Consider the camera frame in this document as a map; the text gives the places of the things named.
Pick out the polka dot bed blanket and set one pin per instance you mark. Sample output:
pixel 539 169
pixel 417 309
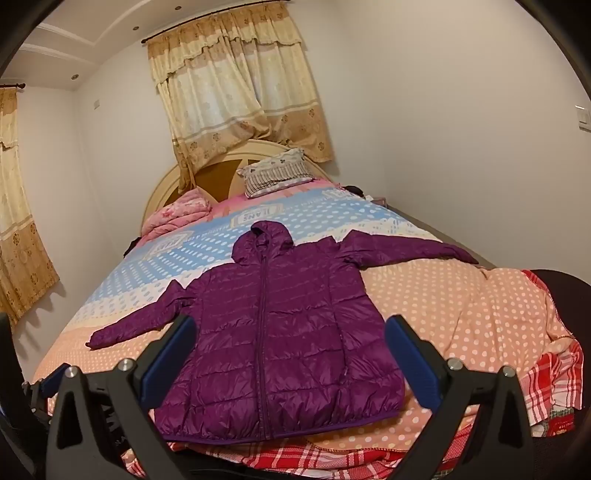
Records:
pixel 461 314

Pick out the dark curtain rod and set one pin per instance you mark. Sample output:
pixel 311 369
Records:
pixel 184 26
pixel 14 85

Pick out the cream wooden bed headboard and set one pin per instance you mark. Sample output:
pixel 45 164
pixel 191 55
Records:
pixel 221 173

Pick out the striped pillow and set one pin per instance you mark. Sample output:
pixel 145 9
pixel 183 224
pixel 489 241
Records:
pixel 274 173

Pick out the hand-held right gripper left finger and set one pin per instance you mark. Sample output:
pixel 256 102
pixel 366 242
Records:
pixel 171 357

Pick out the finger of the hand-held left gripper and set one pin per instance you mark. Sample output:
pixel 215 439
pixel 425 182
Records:
pixel 44 390

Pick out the red plaid blanket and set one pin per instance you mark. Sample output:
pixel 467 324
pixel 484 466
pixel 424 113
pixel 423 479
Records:
pixel 549 383

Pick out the beige floral curtain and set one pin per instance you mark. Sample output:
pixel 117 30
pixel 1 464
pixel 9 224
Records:
pixel 221 92
pixel 18 230

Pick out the white wall switch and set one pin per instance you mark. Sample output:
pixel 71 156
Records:
pixel 583 114

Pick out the pink floral quilt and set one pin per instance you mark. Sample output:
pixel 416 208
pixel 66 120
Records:
pixel 178 217

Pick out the purple puffer jacket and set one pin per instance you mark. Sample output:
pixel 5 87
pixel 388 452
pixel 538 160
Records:
pixel 286 346

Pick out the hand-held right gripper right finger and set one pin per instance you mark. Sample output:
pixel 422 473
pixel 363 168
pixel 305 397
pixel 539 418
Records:
pixel 411 364

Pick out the dark cloth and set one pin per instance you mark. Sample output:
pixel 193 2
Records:
pixel 131 244
pixel 354 189

